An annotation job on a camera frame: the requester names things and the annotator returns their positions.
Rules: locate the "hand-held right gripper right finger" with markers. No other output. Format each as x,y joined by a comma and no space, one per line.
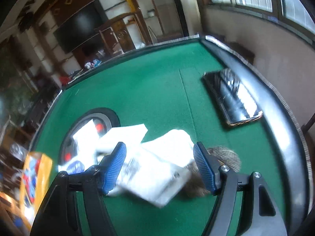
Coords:
204,169

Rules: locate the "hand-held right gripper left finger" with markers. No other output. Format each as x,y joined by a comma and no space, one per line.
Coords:
115,167

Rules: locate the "dotted white tissue pack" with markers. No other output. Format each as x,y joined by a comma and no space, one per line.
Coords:
152,174

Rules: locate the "yellow cardboard box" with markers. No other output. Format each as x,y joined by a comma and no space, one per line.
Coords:
45,177

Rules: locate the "white foam block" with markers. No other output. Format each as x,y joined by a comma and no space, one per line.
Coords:
123,134

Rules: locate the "blue white wet wipes pack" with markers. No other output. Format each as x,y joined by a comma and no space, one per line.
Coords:
73,167

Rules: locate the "flat white packet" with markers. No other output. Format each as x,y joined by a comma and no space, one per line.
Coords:
85,132

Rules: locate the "round table centre panel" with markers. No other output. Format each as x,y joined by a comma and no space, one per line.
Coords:
108,118

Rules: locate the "black smartphone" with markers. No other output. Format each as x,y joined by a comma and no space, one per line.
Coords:
233,98

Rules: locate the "small red bag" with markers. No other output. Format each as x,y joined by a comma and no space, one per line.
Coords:
64,80

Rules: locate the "dark wooden television cabinet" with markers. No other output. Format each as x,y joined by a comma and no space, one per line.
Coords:
81,54

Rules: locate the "wooden chair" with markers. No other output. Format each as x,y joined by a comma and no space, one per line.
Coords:
121,34

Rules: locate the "black television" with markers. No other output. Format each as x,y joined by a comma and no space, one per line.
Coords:
78,29

